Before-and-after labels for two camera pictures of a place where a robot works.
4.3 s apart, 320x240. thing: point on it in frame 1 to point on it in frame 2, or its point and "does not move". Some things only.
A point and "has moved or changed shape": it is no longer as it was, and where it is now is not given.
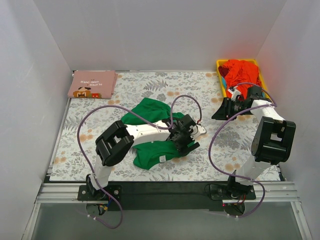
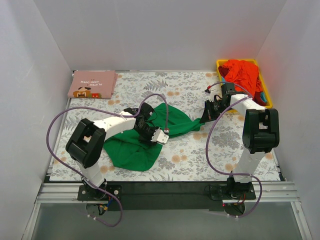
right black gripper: x=225 y=108 to x=212 y=110
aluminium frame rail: x=266 y=192 does not move
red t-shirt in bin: x=236 y=71 does not move
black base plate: x=168 y=196 does not move
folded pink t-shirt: x=92 y=84 does not move
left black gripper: x=183 y=144 to x=147 y=135
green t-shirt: x=146 y=111 has moved or changed shape
